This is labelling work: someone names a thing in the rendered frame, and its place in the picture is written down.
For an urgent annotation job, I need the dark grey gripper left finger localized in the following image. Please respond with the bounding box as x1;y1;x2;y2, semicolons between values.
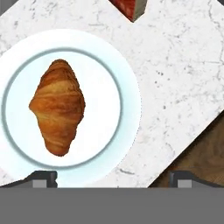
0;170;59;189

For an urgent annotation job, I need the white round plate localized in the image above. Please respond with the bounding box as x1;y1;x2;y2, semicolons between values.
0;29;143;188

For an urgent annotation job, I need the red and beige block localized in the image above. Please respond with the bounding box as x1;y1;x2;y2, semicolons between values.
108;0;149;23

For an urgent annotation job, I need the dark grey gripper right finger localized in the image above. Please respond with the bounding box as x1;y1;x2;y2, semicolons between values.
168;170;224;189

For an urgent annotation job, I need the golden brown croissant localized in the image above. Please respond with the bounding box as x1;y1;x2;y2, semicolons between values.
28;59;87;158

